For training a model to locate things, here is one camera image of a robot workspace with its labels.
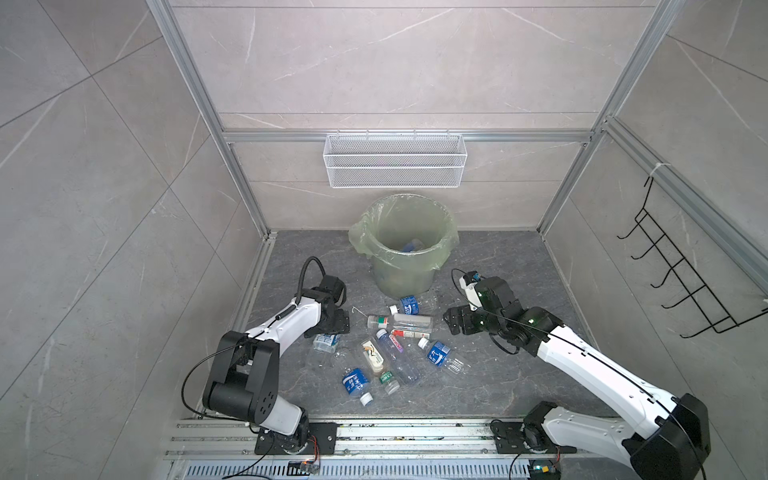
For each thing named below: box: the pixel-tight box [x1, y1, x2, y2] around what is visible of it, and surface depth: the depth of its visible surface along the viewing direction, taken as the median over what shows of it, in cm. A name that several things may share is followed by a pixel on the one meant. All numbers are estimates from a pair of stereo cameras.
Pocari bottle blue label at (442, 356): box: [418, 337, 472, 375], surface depth 84 cm
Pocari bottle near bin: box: [400, 295, 419, 315], surface depth 95 cm
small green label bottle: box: [380, 371, 400, 395], surface depth 81 cm
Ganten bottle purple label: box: [376, 328, 422, 385], surface depth 85 cm
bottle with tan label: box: [361, 340, 385, 375], surface depth 83 cm
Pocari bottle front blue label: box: [342, 368, 374, 407], surface depth 79 cm
